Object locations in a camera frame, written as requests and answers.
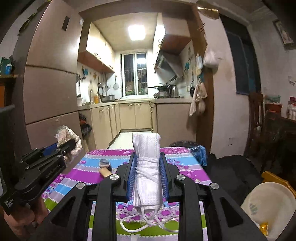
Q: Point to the black cloth pile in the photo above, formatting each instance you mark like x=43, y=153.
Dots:
x=235, y=174

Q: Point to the steel kettle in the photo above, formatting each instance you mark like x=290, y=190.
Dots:
x=173, y=91

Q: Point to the range hood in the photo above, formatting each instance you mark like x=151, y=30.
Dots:
x=168, y=66

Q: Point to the dark wooden dining table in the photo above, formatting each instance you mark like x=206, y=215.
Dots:
x=279, y=135

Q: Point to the upper kitchen cabinet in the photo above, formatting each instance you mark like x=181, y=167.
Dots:
x=94, y=50

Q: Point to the floral striped tablecloth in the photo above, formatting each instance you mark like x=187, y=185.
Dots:
x=87, y=171

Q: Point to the dark wooden chair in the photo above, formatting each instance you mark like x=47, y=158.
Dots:
x=256, y=123

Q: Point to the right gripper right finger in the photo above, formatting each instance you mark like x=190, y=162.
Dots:
x=224, y=218

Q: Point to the hanging beige cloth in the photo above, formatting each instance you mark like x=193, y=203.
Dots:
x=198, y=105

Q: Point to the framed wall picture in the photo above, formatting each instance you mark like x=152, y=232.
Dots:
x=287, y=41

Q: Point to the beige refrigerator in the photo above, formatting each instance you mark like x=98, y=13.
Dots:
x=45, y=58

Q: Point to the yellow wooden stool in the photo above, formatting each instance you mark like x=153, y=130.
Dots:
x=271, y=177

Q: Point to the wooden handled tool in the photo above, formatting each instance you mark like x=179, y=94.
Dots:
x=105, y=168

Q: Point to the white cloth with cord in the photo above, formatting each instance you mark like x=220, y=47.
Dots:
x=147, y=190

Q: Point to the beige lower kitchen cabinets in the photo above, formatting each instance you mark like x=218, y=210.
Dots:
x=167, y=116

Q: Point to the kitchen window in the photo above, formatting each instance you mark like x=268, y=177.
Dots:
x=134, y=74

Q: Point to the white hanging plastic bag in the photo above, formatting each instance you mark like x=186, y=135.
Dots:
x=212, y=58

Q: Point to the person's left hand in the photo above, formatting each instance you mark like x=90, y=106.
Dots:
x=23, y=216

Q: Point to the clear plastic wrapper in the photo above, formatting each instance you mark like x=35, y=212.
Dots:
x=69, y=144

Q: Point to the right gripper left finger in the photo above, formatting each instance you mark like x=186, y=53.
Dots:
x=70, y=218

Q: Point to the white plastic basin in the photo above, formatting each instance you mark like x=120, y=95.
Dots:
x=270, y=204

